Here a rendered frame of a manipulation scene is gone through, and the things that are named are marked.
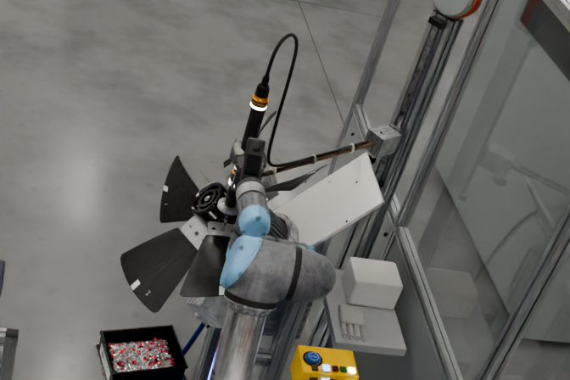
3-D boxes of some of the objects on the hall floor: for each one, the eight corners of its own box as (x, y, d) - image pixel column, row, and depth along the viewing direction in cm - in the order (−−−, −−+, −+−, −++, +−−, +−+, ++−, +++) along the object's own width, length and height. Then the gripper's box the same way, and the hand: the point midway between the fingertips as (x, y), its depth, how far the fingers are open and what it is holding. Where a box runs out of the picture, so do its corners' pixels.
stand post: (184, 449, 339) (239, 266, 291) (184, 468, 332) (242, 285, 284) (172, 448, 338) (226, 265, 290) (172, 467, 331) (227, 283, 283)
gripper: (224, 203, 233) (220, 156, 250) (267, 209, 235) (259, 163, 253) (231, 176, 228) (226, 131, 245) (275, 183, 231) (267, 137, 248)
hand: (246, 142), depth 246 cm, fingers closed on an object, 4 cm apart
